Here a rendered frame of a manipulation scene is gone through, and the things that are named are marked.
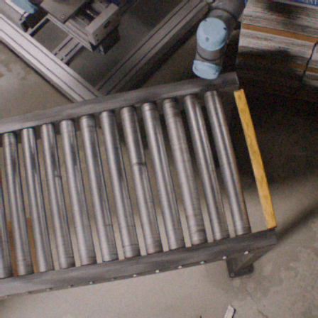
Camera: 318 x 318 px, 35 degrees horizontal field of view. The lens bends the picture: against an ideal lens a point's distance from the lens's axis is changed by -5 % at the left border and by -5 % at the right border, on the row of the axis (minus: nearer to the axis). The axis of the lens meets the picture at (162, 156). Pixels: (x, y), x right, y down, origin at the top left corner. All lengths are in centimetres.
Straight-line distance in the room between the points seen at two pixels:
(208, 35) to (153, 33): 109
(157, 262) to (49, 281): 32
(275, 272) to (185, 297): 41
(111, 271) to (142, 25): 129
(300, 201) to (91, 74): 109
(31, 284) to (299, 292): 124
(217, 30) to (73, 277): 79
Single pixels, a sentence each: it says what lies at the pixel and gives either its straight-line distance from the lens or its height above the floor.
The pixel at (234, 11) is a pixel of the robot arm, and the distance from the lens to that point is 139.
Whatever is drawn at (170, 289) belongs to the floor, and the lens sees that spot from 229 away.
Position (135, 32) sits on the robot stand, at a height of 21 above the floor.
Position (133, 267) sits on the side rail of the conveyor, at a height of 80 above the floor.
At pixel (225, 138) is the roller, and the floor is 80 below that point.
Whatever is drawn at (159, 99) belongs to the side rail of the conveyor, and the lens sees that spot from 162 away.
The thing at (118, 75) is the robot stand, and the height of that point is 23.
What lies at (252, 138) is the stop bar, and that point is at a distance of 157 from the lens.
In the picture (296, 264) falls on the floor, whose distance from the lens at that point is 235.
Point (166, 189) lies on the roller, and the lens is 153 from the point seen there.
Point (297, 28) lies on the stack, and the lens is 192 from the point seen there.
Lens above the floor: 229
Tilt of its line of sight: 73 degrees down
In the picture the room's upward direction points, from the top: 8 degrees counter-clockwise
